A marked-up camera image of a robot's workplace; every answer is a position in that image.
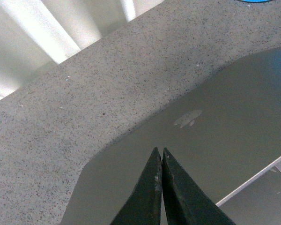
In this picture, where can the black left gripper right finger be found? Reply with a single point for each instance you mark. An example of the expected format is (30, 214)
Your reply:
(185, 202)

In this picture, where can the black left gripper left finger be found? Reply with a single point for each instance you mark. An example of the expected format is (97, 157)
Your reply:
(143, 206)

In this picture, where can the grey laptop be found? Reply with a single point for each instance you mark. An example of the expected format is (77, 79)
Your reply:
(224, 133)

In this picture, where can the white corrugated backdrop curtain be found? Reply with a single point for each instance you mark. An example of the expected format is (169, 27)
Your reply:
(36, 35)

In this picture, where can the blue lamp base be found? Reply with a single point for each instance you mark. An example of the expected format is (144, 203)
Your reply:
(255, 1)

